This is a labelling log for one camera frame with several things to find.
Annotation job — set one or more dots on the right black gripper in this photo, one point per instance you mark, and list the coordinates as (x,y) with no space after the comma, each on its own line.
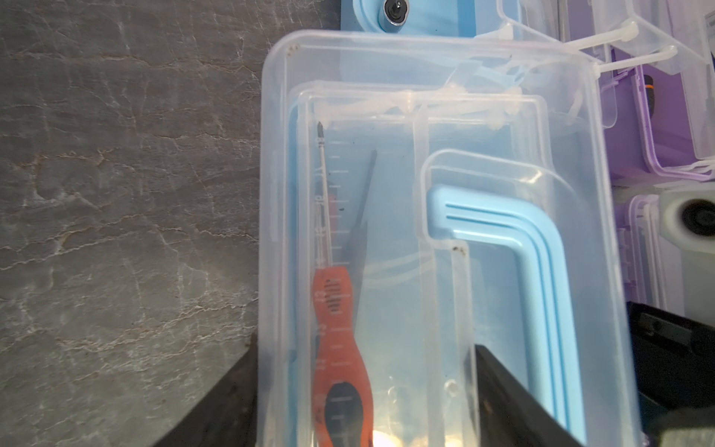
(674,355)

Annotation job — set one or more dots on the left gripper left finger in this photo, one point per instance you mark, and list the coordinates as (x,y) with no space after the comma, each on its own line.
(227,415)

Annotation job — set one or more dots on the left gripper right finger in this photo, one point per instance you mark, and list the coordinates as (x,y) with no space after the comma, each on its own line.
(508,414)

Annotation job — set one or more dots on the blue toolbox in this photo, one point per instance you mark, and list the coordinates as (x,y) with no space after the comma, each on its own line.
(386,91)
(508,244)

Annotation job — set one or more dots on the purple toolbox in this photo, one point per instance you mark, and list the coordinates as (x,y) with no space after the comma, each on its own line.
(658,89)
(652,269)

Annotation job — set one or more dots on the orange screwdriver in lid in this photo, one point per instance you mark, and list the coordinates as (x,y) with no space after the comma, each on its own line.
(342,403)

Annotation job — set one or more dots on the black red screwdriver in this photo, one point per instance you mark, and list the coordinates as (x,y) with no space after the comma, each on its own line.
(393,15)

